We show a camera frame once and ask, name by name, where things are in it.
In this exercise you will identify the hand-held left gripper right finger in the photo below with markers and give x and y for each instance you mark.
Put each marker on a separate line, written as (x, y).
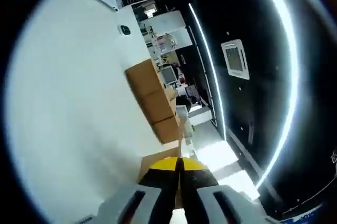
(210, 203)

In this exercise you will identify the long ceiling light strip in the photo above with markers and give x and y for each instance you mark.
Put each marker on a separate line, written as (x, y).
(291, 76)

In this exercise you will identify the shelf with colourful items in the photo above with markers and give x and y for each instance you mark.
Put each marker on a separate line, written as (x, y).
(164, 43)

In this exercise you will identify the small black device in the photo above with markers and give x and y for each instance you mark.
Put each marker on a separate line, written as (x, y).
(125, 30)

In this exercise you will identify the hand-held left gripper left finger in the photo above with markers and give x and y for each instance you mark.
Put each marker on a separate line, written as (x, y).
(147, 200)

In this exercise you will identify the ceiling air vent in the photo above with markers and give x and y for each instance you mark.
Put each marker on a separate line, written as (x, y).
(235, 59)

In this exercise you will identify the grey computer monitor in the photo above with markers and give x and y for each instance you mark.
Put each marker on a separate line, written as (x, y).
(169, 74)

